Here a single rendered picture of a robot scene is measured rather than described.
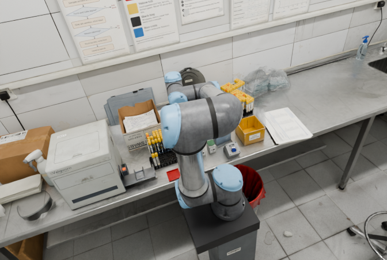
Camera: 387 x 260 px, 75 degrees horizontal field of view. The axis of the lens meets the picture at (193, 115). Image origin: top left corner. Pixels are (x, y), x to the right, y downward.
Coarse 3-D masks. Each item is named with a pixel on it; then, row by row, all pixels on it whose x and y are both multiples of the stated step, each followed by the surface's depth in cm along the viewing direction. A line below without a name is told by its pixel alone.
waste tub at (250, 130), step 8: (248, 120) 156; (256, 120) 154; (240, 128) 147; (248, 128) 160; (256, 128) 157; (264, 128) 145; (240, 136) 151; (248, 136) 145; (256, 136) 147; (248, 144) 149
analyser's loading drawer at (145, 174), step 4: (152, 164) 138; (148, 168) 138; (152, 168) 138; (136, 172) 136; (140, 172) 137; (144, 172) 132; (148, 172) 136; (152, 172) 136; (124, 176) 136; (128, 176) 135; (132, 176) 135; (136, 176) 135; (140, 176) 134; (144, 176) 134; (148, 176) 134; (152, 176) 134; (156, 176) 135; (124, 180) 133; (128, 180) 133; (132, 180) 133; (136, 180) 132; (140, 180) 132; (124, 184) 131; (128, 184) 131
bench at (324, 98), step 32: (320, 64) 215; (352, 64) 210; (384, 64) 217; (288, 96) 184; (320, 96) 180; (352, 96) 176; (384, 96) 172; (320, 128) 154; (128, 160) 150; (224, 160) 142; (256, 160) 218; (288, 160) 217; (352, 160) 194; (128, 192) 132; (160, 192) 202; (0, 224) 125; (32, 224) 123; (64, 224) 125; (96, 224) 186; (0, 256) 125
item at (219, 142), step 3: (228, 135) 150; (219, 138) 148; (222, 138) 149; (225, 138) 151; (228, 138) 152; (216, 141) 149; (219, 141) 150; (222, 141) 151; (225, 141) 152; (228, 141) 153; (231, 141) 152; (216, 144) 151; (219, 144) 151; (222, 144) 151
